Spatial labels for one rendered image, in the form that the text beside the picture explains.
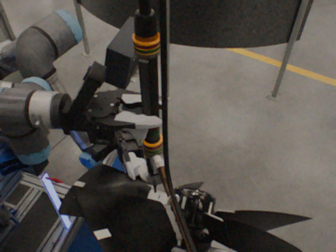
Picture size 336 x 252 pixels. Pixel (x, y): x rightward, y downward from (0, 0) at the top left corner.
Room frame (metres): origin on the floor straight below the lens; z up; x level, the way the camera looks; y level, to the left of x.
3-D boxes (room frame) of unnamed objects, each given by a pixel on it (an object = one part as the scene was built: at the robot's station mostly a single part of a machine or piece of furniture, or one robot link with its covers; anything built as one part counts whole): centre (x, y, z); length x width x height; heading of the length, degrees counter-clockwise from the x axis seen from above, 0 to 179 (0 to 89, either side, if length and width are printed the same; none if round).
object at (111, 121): (0.42, 0.10, 1.55); 0.09 x 0.05 x 0.02; 75
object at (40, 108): (0.46, 0.24, 1.53); 0.08 x 0.05 x 0.08; 173
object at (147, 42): (0.44, 0.03, 1.70); 0.04 x 0.04 x 0.03
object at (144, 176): (0.43, 0.03, 1.40); 0.09 x 0.07 x 0.10; 18
